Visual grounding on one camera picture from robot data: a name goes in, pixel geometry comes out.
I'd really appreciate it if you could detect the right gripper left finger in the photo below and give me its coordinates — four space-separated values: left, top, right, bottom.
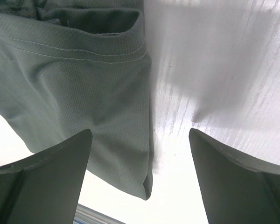
0 129 92 224

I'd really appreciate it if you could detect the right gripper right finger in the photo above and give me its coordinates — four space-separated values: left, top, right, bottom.
189 128 280 224

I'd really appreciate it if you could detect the dark grey t-shirt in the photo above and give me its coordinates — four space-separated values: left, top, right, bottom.
0 0 154 200

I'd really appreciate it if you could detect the aluminium mounting rail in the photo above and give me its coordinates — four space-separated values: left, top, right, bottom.
73 204 125 224

